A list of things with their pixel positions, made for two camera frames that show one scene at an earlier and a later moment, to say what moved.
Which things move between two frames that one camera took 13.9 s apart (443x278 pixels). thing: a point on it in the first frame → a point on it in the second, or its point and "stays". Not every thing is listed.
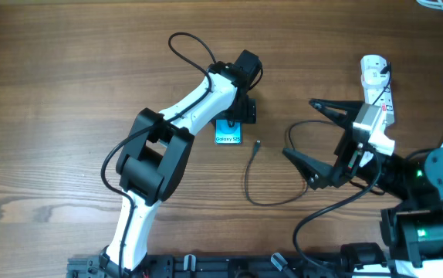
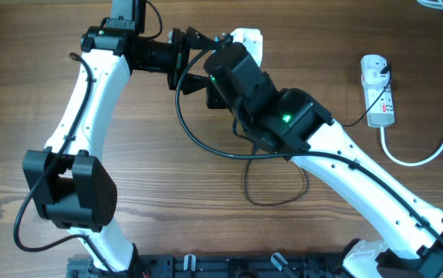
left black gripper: x=245 y=113 → x=193 y=40
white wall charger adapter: x=372 y=77 stays
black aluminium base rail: x=216 y=266 stays
